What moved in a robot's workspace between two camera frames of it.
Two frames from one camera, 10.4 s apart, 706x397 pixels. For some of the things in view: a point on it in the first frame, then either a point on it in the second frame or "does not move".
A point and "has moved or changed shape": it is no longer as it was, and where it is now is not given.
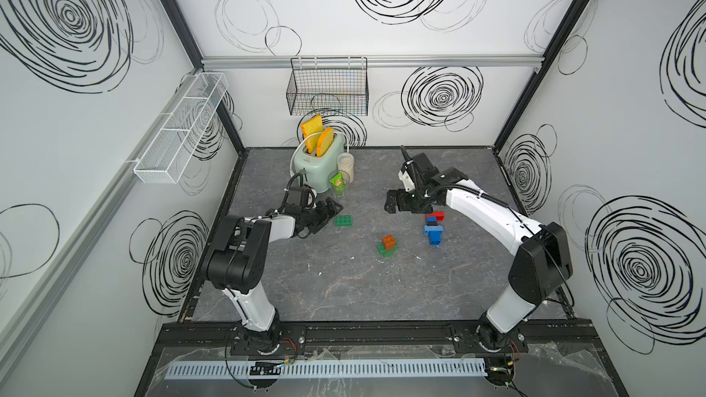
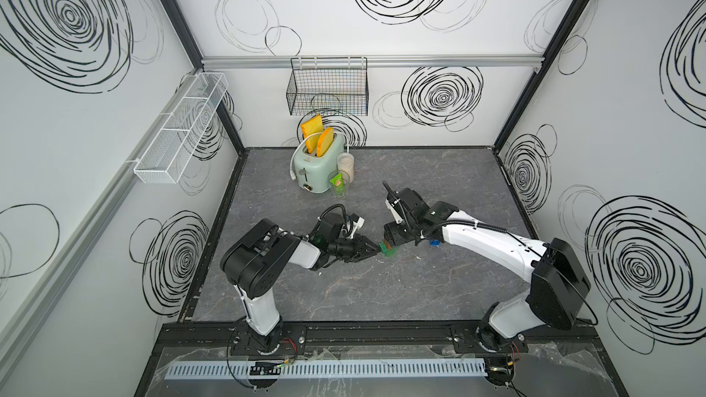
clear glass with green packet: (339, 182) does not move
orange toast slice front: (324, 141) does not move
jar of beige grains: (345, 162) does not move
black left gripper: (324, 215) → (358, 246)
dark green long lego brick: (344, 221) has moved or changed shape
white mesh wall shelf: (160, 163) does not move
